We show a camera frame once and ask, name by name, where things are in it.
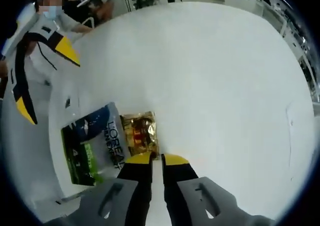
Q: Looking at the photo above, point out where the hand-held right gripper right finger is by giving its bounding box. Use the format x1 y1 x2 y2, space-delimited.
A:
161 153 251 226

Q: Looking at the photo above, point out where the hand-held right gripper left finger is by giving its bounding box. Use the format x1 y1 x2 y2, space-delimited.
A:
77 152 154 226

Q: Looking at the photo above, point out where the green silver skincare sachet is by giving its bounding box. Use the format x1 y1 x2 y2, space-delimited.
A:
61 120 126 186

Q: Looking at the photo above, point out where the gold skincare sachet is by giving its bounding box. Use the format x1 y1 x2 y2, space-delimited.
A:
119 111 161 159

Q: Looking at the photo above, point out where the person's left hand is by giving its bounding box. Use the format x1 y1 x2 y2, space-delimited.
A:
0 59 9 99

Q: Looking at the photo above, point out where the person's white shirt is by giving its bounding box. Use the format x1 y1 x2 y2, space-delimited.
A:
26 12 94 86

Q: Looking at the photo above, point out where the person's blue face mask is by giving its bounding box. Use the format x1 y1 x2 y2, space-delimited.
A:
44 6 63 20

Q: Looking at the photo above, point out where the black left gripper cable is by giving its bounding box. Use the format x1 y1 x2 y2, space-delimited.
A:
36 42 58 70

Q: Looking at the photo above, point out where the white table cable cover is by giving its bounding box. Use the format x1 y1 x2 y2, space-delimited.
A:
284 102 315 184

